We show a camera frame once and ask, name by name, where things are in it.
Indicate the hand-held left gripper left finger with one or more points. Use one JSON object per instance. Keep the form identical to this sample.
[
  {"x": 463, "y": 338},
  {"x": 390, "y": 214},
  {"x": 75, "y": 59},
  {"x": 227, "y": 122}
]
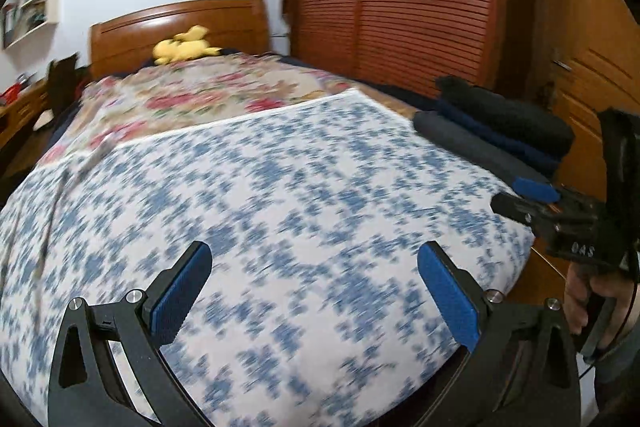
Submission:
[{"x": 177, "y": 294}]

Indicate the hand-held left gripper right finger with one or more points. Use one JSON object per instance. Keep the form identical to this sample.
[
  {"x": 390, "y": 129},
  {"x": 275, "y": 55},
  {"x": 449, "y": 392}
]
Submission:
[{"x": 447, "y": 297}]

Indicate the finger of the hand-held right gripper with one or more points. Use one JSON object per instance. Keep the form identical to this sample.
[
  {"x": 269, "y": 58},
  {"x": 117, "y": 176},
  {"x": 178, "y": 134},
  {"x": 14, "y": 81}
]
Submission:
[
  {"x": 517, "y": 209},
  {"x": 537, "y": 189}
]

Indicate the black coat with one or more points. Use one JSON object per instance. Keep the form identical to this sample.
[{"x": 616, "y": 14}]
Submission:
[{"x": 505, "y": 117}]

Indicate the person's right forearm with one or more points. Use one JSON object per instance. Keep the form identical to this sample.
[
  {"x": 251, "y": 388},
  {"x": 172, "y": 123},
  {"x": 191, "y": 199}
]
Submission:
[{"x": 620, "y": 372}]

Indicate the person's right hand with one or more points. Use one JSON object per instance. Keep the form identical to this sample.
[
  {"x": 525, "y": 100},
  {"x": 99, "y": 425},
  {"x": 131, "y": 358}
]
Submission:
[{"x": 575, "y": 297}]

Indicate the folded navy garment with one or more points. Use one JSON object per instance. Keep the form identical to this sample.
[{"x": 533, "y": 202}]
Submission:
[{"x": 520, "y": 152}]

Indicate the folded grey garment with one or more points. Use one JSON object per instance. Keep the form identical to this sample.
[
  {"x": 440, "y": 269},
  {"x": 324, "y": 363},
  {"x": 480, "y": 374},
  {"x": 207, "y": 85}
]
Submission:
[{"x": 465, "y": 142}]

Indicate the blue floral bed sheet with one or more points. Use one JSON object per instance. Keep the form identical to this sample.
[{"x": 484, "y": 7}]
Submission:
[{"x": 280, "y": 217}]

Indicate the wooden door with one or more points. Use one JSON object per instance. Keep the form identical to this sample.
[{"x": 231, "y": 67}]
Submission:
[{"x": 590, "y": 32}]

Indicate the red floral blanket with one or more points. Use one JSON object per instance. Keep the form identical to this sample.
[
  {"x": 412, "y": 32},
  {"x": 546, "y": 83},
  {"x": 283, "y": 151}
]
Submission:
[{"x": 215, "y": 92}]

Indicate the white cushion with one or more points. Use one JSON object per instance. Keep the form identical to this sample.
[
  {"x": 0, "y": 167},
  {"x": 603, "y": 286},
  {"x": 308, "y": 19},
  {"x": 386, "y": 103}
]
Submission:
[{"x": 44, "y": 119}]

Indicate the wooden desk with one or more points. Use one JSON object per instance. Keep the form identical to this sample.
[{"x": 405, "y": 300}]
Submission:
[{"x": 22, "y": 112}]

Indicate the dark chair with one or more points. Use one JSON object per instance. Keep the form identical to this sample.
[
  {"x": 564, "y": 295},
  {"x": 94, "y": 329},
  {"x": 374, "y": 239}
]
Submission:
[{"x": 62, "y": 82}]

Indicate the yellow plush toy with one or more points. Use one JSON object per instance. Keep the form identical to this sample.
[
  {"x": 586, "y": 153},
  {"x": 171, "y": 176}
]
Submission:
[{"x": 185, "y": 49}]

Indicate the red basket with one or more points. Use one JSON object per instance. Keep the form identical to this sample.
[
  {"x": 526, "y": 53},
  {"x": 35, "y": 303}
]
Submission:
[{"x": 11, "y": 93}]

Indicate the wooden bed headboard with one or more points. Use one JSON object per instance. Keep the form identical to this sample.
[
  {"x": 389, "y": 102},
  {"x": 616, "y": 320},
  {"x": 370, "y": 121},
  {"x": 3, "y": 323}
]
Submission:
[{"x": 130, "y": 37}]

